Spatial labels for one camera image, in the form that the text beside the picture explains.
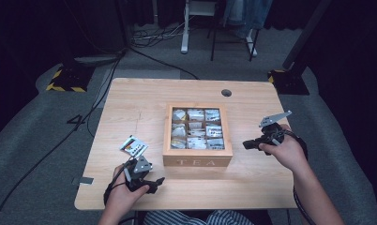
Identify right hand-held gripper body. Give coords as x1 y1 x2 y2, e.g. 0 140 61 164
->
259 110 294 147

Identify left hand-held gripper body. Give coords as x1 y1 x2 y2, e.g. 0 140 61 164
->
123 155 157 192

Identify white tea packet with dots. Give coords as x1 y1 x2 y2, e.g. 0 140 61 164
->
119 135 149 158

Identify wooden tea box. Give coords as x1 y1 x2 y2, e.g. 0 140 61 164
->
162 103 234 168

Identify person's right hand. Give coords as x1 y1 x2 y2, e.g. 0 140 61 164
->
259 124 308 173

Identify person's left hand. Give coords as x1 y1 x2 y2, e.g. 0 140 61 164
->
109 164 150 209

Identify person's striped pants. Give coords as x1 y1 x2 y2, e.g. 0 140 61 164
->
143 209 256 225

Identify black stand with striped base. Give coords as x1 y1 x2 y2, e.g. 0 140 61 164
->
45 46 96 94
267 0 334 96

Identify grey tape piece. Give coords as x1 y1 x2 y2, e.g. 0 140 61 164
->
71 176 95 186

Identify group of tea packets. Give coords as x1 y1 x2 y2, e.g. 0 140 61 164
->
171 108 226 150

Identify black chair legs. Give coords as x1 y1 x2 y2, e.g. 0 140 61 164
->
209 26 262 63

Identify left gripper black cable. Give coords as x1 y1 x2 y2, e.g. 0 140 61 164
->
103 158 138 206

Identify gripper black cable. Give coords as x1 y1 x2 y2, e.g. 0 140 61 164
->
103 158 138 206
282 128 317 225

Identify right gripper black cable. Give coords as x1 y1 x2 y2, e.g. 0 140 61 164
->
282 128 317 225

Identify long black floor cable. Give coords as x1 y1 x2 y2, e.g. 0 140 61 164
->
0 50 127 221

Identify white desk frame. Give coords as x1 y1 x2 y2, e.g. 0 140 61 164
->
180 0 222 55

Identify bundle of floor cables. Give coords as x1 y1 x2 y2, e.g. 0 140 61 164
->
129 24 186 49

